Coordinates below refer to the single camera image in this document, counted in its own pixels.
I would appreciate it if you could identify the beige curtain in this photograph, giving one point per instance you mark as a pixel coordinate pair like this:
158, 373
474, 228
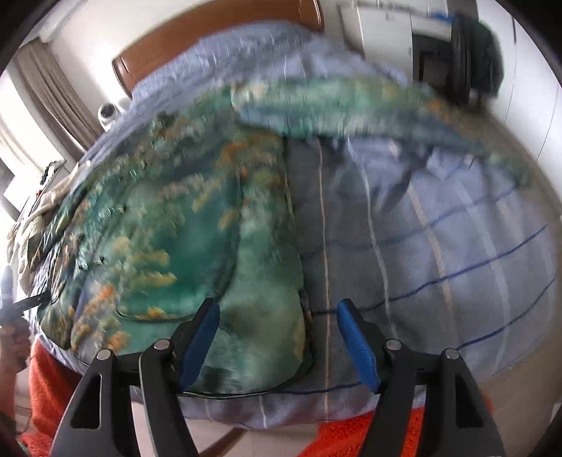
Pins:
56, 100

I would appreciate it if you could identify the person's left hand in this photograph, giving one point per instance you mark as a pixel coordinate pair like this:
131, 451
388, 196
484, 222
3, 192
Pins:
15, 347

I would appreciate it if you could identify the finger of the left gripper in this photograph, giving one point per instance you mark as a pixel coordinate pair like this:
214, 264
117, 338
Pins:
31, 302

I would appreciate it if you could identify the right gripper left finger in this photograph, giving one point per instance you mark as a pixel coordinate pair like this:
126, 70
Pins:
98, 420

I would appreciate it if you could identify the green floral satin jacket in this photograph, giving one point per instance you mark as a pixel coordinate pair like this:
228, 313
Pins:
196, 204

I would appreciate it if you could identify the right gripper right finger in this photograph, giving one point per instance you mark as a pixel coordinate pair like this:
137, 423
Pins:
456, 420

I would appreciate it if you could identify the black jacket on chair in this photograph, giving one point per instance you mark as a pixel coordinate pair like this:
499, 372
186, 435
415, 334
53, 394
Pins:
476, 61

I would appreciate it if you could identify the small white fan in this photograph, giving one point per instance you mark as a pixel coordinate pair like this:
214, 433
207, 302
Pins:
108, 114

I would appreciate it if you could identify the white desk with drawers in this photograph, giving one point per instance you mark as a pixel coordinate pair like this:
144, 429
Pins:
412, 36

